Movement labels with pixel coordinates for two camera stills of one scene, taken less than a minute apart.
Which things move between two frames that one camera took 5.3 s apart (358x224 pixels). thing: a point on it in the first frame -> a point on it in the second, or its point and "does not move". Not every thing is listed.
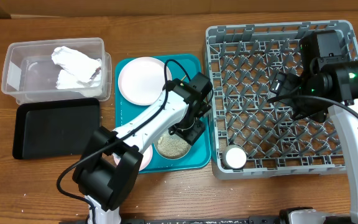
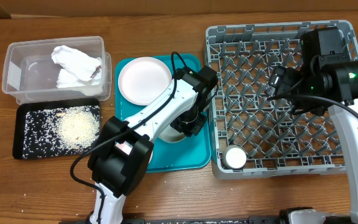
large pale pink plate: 141,79 does not move
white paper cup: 234,157 does not move
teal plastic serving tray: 181,66 does not move
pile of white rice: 170,147 -> 59,132
